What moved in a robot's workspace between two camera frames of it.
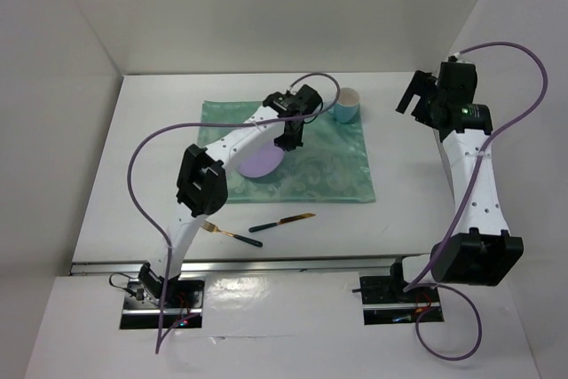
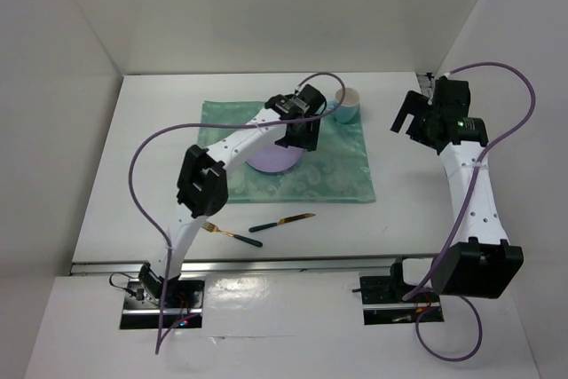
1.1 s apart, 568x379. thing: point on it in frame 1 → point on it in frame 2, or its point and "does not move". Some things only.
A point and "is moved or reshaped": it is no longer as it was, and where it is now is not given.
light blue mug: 347,106 does not move
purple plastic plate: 261,161 is moved or reshaped
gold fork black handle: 210,227 does not move
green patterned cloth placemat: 332,165 does not move
